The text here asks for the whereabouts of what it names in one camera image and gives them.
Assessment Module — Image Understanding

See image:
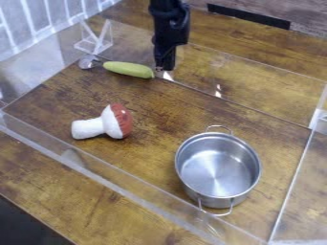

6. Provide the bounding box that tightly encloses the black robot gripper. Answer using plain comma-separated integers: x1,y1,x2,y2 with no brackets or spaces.
148,3,190,71

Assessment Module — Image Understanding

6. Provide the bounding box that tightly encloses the green handled metal spoon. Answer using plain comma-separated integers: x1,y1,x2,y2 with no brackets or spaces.
77,55,154,78

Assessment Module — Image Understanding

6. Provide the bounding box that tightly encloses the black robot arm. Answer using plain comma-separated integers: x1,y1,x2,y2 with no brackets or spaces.
148,0,190,71

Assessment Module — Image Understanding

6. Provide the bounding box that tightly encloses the black strip on table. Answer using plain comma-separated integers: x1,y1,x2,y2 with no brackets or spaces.
206,3,290,30

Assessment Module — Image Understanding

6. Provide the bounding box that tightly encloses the red and white toy mushroom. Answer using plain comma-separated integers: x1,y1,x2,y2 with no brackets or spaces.
72,103,133,140

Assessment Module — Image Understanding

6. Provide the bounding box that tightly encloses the small stainless steel pot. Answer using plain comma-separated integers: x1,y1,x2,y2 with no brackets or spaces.
174,124,261,217

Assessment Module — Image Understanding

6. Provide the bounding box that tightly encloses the clear acrylic triangular bracket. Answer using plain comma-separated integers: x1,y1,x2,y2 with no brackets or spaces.
74,20,113,55

